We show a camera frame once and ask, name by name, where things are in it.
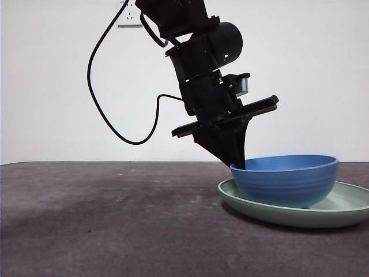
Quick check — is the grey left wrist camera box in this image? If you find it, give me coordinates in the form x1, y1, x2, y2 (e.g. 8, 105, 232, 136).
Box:
227, 73, 251, 98

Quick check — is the long black left arm cable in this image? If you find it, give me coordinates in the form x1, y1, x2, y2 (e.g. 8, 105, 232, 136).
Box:
87, 0, 185, 145

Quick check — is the blue ribbed bowl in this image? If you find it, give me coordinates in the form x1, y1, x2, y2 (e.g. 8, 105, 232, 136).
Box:
229, 155, 340, 209

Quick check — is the short black left arm cable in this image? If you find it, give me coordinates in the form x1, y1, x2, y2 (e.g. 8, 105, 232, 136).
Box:
140, 11, 170, 47

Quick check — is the green plate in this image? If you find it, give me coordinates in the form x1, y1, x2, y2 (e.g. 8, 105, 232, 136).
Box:
217, 178, 369, 229

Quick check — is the white wall socket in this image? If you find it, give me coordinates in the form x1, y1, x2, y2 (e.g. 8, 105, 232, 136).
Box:
117, 0, 144, 29

